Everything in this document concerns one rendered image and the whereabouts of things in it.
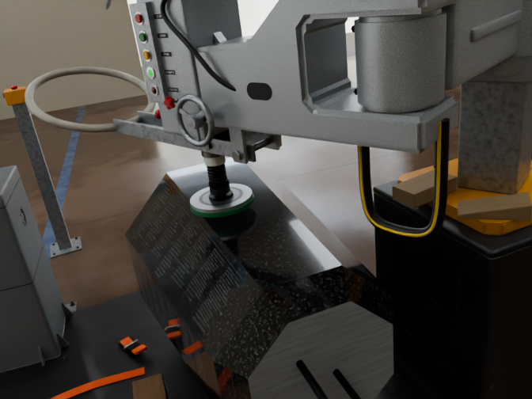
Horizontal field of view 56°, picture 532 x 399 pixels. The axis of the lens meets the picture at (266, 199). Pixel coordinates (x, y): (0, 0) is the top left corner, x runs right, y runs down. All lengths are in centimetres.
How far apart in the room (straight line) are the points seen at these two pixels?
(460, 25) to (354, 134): 32
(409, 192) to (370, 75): 66
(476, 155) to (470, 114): 14
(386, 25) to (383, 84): 12
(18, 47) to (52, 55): 46
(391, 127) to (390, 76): 11
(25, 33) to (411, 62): 750
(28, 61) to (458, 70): 750
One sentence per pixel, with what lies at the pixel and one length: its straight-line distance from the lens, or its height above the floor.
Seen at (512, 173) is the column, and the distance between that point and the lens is 179.
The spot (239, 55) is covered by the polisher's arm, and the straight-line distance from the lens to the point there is 132.
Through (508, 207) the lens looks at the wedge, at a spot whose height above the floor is 82.
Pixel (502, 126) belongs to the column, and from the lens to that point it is 174.
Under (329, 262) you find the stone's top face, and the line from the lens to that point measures 137.
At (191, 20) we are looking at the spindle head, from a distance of 145.
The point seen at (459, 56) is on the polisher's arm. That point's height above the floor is 131.
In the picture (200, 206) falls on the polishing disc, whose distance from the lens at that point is 166.
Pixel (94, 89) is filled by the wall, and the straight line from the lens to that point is 831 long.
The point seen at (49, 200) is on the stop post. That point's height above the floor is 37.
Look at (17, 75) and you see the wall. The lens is 839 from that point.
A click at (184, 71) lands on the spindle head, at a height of 130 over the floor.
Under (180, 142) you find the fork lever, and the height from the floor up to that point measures 106.
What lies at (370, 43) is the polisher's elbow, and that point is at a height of 137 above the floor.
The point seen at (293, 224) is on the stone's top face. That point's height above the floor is 80.
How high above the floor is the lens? 153
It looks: 24 degrees down
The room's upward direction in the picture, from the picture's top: 7 degrees counter-clockwise
